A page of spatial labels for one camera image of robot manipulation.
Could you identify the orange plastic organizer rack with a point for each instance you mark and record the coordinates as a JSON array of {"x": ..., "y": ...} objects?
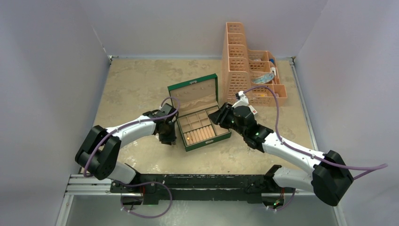
[{"x": 240, "y": 65}]

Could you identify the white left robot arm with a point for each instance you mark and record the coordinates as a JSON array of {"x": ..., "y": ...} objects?
[{"x": 98, "y": 154}]

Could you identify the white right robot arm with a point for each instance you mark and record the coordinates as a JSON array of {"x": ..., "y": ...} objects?
[{"x": 324, "y": 174}]

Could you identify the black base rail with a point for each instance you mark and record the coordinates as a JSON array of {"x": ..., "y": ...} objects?
[{"x": 253, "y": 189}]

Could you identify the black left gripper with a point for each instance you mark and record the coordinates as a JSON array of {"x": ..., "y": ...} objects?
[{"x": 171, "y": 139}]

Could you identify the small white green box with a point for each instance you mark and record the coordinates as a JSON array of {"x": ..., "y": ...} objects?
[{"x": 253, "y": 110}]

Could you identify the clear tape roll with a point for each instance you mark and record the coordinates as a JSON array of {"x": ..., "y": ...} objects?
[{"x": 268, "y": 77}]

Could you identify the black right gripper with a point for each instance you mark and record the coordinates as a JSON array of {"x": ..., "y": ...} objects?
[{"x": 220, "y": 117}]

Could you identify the green jewelry box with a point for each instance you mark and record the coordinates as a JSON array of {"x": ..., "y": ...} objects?
[{"x": 198, "y": 98}]

